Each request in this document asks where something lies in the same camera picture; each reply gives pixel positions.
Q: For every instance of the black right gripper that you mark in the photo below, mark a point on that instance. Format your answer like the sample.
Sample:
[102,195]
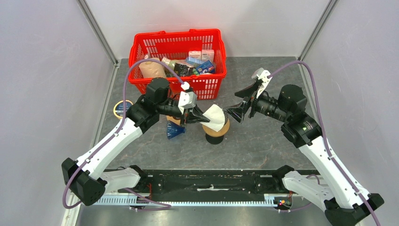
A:
[237,112]

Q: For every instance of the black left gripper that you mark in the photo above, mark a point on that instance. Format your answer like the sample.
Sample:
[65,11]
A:
[195,116]

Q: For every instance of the white paper coffee filter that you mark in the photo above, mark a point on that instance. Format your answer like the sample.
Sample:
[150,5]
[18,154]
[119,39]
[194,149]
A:
[216,116]

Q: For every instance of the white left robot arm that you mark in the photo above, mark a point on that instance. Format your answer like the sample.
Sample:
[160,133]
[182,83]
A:
[85,176]

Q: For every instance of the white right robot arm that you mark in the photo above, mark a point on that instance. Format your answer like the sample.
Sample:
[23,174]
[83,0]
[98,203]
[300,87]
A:
[344,201]

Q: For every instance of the blue ribbed dripper cone left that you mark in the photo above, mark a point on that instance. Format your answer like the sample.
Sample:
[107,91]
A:
[174,129]

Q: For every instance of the blue toothpaste box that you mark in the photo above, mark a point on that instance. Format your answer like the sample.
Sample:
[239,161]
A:
[206,68]

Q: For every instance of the light blue small box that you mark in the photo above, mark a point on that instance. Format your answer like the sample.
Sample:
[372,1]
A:
[195,62]

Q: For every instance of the green glass bottle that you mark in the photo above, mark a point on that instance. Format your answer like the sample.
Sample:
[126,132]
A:
[178,66]

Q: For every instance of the white red carton box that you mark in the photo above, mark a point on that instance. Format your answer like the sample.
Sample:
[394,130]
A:
[207,55]

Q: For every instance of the white pink small box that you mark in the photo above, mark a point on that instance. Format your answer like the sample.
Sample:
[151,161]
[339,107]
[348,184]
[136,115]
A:
[195,54]

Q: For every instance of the beige paper roll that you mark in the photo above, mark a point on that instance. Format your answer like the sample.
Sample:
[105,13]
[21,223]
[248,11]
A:
[150,69]

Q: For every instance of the red plastic shopping basket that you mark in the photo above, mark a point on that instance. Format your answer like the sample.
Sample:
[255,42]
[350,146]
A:
[176,46]

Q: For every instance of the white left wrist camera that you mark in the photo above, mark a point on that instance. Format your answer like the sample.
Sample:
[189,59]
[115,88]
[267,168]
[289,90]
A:
[187,98]

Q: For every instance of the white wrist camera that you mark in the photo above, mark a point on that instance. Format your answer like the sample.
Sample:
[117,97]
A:
[263,77]
[187,98]

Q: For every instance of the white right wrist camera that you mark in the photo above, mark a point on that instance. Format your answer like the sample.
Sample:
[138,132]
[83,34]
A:
[263,77]

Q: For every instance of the slotted aluminium cable rail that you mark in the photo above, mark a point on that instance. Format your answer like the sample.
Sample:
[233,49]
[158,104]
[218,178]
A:
[133,200]

